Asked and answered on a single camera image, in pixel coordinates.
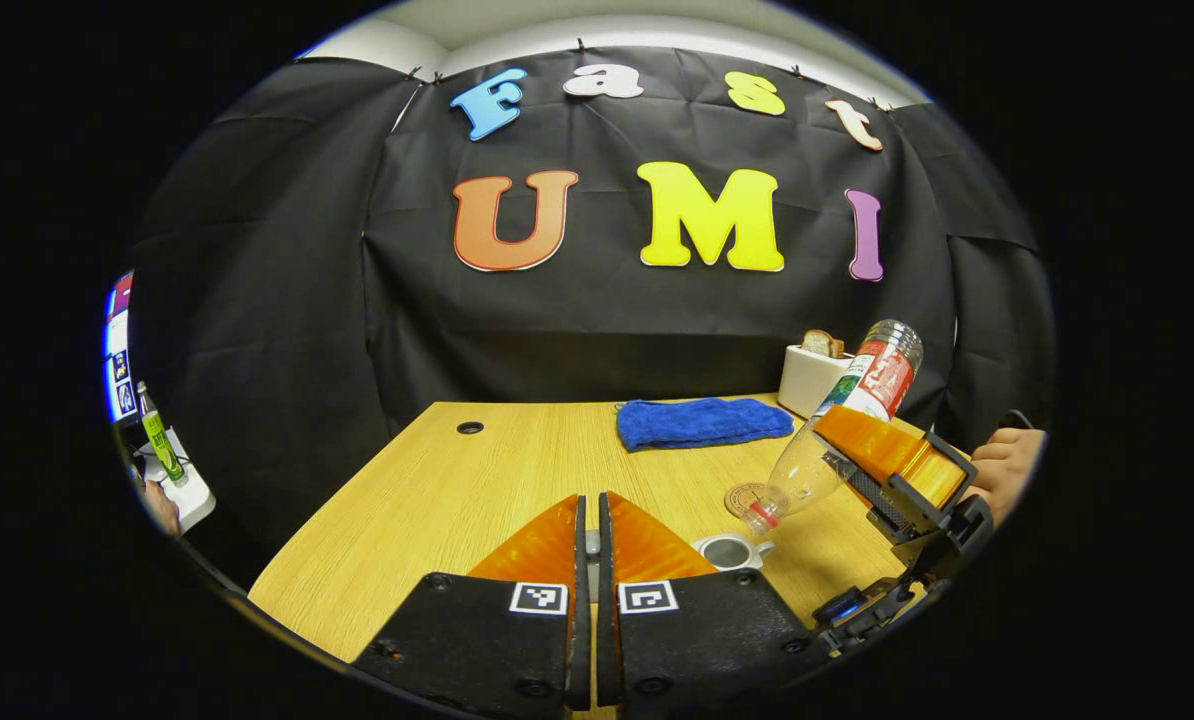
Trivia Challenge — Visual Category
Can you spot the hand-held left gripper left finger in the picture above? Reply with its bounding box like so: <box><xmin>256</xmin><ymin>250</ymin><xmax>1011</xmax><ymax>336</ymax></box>
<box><xmin>352</xmin><ymin>493</ymin><xmax>591</xmax><ymax>716</ymax></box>

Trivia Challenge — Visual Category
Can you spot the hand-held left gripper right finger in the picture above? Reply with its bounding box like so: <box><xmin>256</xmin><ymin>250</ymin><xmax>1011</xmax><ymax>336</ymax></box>
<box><xmin>597</xmin><ymin>490</ymin><xmax>828</xmax><ymax>716</ymax></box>

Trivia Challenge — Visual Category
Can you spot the clear plastic water bottle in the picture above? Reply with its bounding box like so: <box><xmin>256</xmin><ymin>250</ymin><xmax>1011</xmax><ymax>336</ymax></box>
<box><xmin>739</xmin><ymin>319</ymin><xmax>925</xmax><ymax>536</ymax></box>

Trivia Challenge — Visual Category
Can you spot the round beige coaster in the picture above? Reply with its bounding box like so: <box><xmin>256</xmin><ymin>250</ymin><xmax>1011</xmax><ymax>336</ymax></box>
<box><xmin>724</xmin><ymin>482</ymin><xmax>793</xmax><ymax>521</ymax></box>

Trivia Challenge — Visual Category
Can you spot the white ceramic teacup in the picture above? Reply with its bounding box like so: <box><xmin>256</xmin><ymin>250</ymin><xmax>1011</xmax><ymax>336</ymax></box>
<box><xmin>692</xmin><ymin>533</ymin><xmax>776</xmax><ymax>573</ymax></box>

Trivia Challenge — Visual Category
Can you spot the green drink bottle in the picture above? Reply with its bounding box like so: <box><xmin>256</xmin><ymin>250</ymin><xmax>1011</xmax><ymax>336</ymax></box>
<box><xmin>137</xmin><ymin>381</ymin><xmax>190</xmax><ymax>488</ymax></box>

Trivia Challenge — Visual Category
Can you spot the white toaster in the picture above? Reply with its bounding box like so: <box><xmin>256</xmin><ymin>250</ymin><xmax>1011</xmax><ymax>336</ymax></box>
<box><xmin>778</xmin><ymin>344</ymin><xmax>858</xmax><ymax>420</ymax></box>

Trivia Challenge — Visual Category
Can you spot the blue towel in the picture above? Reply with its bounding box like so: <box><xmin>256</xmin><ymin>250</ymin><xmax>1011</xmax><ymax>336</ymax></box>
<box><xmin>615</xmin><ymin>397</ymin><xmax>796</xmax><ymax>453</ymax></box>

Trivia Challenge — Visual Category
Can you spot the white side table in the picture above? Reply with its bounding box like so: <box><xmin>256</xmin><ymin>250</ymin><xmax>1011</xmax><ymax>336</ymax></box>
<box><xmin>137</xmin><ymin>430</ymin><xmax>216</xmax><ymax>534</ymax></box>

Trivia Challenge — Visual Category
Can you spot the computer monitor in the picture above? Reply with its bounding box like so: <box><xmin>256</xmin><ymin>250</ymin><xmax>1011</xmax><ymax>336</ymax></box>
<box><xmin>105</xmin><ymin>270</ymin><xmax>140</xmax><ymax>426</ymax></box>

